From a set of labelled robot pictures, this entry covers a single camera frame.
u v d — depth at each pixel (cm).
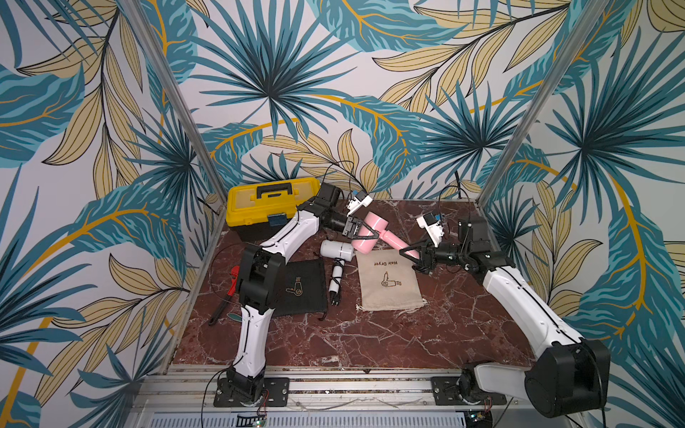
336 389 75
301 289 93
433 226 69
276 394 73
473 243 62
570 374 40
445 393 73
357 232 75
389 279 95
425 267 72
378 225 76
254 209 95
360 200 78
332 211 79
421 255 69
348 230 75
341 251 95
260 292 55
